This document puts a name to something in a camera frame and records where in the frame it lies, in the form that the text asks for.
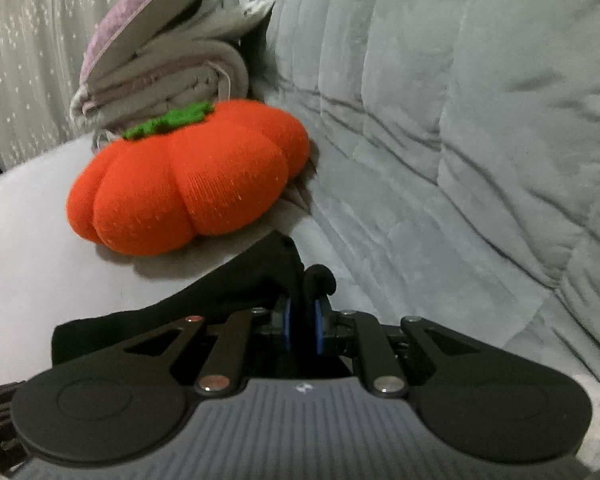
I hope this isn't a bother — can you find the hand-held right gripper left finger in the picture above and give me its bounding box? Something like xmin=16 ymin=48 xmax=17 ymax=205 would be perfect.
xmin=122 ymin=296 xmax=294 ymax=393

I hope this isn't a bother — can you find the black knit garment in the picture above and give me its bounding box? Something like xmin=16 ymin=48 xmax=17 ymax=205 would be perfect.
xmin=51 ymin=230 xmax=337 ymax=366

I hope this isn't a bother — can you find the grey star-patterned curtain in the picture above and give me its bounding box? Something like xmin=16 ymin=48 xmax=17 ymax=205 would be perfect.
xmin=0 ymin=0 xmax=156 ymax=171

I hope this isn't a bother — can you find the grey quilted blanket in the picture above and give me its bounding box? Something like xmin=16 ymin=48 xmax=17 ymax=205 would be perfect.
xmin=245 ymin=0 xmax=600 ymax=461

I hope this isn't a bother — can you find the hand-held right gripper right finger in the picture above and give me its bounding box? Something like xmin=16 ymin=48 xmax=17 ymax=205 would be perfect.
xmin=314 ymin=297 xmax=486 ymax=398

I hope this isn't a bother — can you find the purple pillow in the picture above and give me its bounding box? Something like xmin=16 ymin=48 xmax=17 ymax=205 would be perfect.
xmin=80 ymin=0 xmax=243 ymax=86

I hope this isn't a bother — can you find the orange pumpkin cushion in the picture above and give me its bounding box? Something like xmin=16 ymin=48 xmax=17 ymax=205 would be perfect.
xmin=66 ymin=99 xmax=311 ymax=257

